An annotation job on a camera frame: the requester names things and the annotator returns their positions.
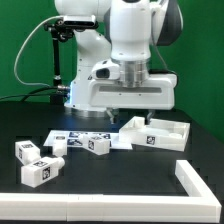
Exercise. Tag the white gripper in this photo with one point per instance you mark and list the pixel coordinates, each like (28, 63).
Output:
(155, 93)

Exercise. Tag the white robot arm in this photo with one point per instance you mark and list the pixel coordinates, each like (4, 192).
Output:
(114, 39)

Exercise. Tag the paper sheet with tags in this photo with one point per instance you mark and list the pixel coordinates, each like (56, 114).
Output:
(72, 138)

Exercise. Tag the white L-shaped obstacle fence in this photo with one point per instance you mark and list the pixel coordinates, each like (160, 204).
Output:
(199, 205)

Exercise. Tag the black camera stand pole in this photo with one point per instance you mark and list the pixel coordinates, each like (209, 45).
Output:
(56, 99)

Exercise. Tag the black camera on stand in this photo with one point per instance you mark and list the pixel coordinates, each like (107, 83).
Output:
(64, 27)

